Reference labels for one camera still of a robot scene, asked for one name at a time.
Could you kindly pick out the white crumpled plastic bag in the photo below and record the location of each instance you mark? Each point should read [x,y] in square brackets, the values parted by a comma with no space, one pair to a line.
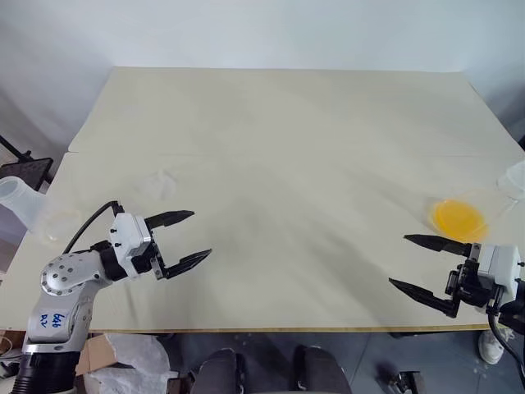
[135,357]

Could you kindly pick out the flask with orange liquid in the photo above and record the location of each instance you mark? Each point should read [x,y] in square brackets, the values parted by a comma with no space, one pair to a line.
[459,219]

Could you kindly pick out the shiny metal caster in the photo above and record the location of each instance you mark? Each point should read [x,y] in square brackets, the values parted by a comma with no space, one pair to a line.
[404,383]

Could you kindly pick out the clear flask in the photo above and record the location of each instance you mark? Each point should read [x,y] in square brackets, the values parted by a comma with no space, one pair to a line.
[61,225]

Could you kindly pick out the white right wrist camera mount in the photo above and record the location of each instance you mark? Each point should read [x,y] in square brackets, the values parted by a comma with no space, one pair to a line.
[498,262]

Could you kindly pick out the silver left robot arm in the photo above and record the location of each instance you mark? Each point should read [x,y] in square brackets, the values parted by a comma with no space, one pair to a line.
[61,283]

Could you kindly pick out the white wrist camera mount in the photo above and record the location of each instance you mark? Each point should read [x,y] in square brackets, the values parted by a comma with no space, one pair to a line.
[129,234]
[498,262]

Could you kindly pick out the black stand with screen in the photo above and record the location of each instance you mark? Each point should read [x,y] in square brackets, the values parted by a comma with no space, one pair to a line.
[28,172]

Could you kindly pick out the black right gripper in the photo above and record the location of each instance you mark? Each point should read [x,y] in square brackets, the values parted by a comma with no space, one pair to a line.
[471,285]

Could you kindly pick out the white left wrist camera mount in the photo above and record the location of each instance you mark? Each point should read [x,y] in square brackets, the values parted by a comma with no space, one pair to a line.
[129,234]

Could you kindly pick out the dark rounded shape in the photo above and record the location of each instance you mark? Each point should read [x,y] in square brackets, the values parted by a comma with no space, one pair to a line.
[221,371]
[320,369]

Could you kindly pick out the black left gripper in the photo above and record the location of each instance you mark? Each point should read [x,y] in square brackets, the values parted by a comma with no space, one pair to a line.
[152,259]

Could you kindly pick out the white shoe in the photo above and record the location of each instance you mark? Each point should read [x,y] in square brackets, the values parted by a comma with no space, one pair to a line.
[491,346]

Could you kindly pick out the brown cardboard box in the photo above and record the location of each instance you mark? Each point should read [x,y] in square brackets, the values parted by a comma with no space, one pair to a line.
[96,353]

